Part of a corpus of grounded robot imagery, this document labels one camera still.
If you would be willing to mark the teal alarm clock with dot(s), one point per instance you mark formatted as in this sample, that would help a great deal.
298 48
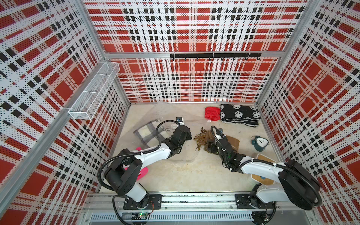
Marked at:
259 143

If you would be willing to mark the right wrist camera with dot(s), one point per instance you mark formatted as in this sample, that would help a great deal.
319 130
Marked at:
220 132

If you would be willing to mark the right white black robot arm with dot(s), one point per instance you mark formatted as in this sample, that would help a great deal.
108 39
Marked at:
292 183

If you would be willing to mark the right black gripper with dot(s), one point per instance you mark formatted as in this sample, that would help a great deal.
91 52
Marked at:
211 146

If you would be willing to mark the red knitted scarf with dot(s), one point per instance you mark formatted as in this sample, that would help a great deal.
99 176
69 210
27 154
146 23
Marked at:
212 113

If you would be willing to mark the black wall hook rail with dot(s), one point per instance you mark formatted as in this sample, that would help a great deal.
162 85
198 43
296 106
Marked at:
244 55

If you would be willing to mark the white wire mesh basket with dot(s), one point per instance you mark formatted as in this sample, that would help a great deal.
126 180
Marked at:
87 104

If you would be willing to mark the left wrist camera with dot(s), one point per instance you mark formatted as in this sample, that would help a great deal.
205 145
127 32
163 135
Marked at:
179 121

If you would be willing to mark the clear plastic vacuum bag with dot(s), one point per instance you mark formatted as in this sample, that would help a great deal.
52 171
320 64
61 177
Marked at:
165 111

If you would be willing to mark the black smiley face scarf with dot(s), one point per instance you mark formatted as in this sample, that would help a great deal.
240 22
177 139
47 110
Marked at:
239 114

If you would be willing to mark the brown plaid scarf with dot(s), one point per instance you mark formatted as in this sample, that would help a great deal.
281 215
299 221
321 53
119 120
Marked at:
206 141

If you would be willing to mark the aluminium front rail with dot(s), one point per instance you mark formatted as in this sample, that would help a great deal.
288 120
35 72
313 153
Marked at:
192 207

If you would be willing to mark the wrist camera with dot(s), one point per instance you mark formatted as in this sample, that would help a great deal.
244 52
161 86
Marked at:
220 132
179 121

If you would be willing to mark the pink panda toy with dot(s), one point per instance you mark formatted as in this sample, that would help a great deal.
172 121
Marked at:
143 171

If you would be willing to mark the cream grey plaid scarf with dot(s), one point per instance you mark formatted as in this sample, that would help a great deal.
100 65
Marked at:
148 134

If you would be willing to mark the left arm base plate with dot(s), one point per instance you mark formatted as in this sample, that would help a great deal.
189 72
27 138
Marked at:
150 201

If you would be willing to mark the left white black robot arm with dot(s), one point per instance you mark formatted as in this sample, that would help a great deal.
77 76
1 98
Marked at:
120 173

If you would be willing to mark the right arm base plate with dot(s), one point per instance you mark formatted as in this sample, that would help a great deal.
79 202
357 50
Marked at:
248 201

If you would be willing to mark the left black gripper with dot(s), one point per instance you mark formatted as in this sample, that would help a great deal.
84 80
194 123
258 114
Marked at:
188 136

